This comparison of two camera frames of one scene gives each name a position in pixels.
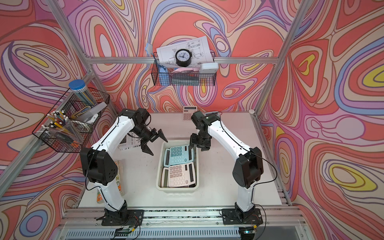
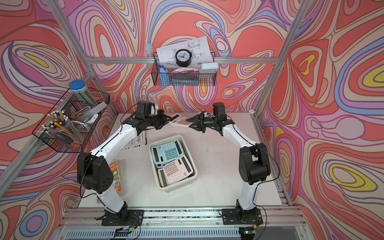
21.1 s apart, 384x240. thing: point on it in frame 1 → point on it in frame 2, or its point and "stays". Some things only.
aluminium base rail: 279,222 stays
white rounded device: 208,68 stays
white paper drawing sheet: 199,48 stays
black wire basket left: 67,128 stays
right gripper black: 206,146 → 199,119
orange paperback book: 120,178 stays
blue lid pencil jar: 78,87 stays
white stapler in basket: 90,115 stays
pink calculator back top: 188,111 → 180,120
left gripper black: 154,135 → 163,121
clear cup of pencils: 58,122 stays
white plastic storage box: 163,145 → 186,152
